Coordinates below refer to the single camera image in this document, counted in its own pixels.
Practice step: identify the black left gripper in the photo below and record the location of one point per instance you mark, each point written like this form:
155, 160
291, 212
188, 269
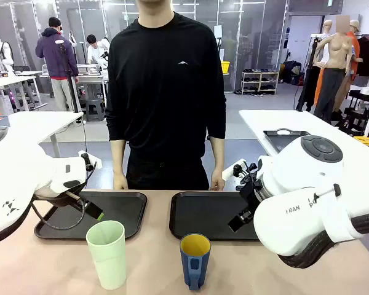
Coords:
64, 199

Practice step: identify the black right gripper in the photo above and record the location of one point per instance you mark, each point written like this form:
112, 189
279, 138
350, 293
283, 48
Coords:
252, 193

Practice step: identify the light green plastic cup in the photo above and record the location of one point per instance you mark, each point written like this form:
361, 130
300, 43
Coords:
107, 264

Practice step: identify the blue mug yellow inside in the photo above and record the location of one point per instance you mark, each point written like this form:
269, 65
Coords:
186, 264

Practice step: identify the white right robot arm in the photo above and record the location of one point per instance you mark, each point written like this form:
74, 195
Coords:
310, 172

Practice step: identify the person's left forearm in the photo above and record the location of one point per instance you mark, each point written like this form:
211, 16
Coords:
217, 153

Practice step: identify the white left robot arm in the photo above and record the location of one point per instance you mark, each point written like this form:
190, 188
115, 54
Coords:
18, 172

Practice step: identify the person's right forearm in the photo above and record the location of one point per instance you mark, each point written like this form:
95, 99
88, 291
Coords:
118, 156

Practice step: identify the person's right hand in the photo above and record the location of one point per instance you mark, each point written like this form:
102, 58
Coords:
120, 182

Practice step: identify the person's left hand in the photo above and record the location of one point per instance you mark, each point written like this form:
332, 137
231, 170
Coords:
217, 181

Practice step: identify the black plastic serving tray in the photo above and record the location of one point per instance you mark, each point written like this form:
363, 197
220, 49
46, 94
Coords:
203, 212
120, 209

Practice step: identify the black braided right arm sleeve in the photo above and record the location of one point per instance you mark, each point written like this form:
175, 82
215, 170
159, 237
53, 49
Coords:
307, 252

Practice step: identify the white side table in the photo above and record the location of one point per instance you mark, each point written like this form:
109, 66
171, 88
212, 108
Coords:
43, 123

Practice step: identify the large white work table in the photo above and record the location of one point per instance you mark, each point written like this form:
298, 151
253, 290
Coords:
280, 120

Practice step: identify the black tripod pole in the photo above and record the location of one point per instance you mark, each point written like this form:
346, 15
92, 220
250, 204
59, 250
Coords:
69, 81

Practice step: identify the person in black clothes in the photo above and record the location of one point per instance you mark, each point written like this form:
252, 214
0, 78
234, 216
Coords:
166, 92

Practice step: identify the white shoe rack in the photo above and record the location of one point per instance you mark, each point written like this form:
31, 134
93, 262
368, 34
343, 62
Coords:
259, 83

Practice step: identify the white background desk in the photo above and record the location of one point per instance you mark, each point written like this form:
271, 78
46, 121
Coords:
6, 81

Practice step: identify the yellow plastic basket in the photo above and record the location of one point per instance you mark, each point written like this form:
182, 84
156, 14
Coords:
225, 67

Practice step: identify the black garment on stand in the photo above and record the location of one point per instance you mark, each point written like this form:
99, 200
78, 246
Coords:
309, 83

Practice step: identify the person in white top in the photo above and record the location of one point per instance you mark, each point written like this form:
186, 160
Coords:
95, 52

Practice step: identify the person in purple jacket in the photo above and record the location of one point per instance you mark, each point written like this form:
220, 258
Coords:
53, 55

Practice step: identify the white humanoid robot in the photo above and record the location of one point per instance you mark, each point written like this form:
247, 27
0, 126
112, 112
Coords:
6, 55

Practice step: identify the beige mannequin with dark trousers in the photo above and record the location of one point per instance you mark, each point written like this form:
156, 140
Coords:
336, 52

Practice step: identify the mannequin in orange clothes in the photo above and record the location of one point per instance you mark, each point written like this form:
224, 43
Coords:
355, 43

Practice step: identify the white mannequin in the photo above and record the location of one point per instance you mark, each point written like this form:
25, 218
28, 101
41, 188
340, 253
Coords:
327, 27

